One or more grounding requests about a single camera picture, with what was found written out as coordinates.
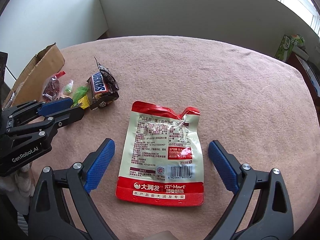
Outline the dark plum clear wrapper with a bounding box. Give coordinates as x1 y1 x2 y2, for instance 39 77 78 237
42 70 66 102

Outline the cardboard box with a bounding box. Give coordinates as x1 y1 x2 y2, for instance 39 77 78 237
4 44 65 108

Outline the pink table cloth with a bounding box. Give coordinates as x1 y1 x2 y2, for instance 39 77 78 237
32 36 319 239

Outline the green carton box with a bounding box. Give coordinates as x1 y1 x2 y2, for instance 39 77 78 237
274 34 306 62

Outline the green candy wrapper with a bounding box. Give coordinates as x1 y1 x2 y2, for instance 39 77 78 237
72 86 89 107

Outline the yellow candy wrapper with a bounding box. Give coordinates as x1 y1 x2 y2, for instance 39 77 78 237
75 95 90 109

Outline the Snickers bar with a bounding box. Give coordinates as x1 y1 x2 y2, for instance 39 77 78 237
87 72 119 110

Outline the red white snack pouch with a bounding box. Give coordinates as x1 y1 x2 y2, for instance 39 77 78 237
116 101 204 207

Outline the small green ball candy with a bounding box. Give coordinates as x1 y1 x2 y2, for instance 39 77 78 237
62 80 74 95

